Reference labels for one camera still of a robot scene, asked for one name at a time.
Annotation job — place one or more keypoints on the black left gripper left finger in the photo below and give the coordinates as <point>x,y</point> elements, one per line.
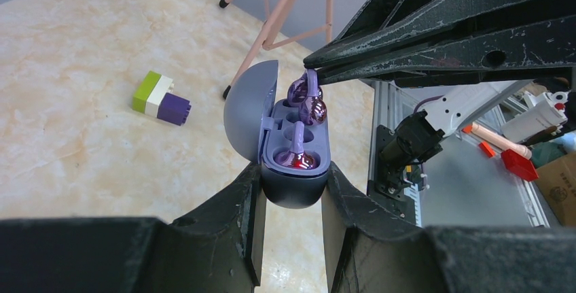
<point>216,247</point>

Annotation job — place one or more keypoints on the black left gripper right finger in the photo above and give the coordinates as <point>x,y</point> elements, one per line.
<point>369,249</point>

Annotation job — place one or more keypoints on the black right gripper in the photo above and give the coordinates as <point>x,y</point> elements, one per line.
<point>541,49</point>

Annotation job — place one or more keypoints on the purple earbud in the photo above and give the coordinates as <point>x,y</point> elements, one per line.
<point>306,94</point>
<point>296,157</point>

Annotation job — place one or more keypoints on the grey purple charging case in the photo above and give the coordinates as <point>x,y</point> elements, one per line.
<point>259,127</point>

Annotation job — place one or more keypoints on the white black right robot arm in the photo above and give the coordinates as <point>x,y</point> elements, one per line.
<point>425,131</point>

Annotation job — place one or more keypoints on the red toy block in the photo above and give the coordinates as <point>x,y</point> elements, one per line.
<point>519,165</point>

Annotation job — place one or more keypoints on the cardboard box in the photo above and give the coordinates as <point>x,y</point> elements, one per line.
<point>557,184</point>

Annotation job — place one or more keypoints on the green white purple toy block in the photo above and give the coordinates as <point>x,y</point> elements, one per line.
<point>154,97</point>

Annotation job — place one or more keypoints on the pink music stand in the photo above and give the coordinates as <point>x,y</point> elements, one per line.
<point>274,20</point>

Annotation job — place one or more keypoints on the orange handled tool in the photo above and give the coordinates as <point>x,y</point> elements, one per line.
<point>497,140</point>

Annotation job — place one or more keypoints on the aluminium frame rail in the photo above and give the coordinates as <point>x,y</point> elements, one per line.
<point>465,187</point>

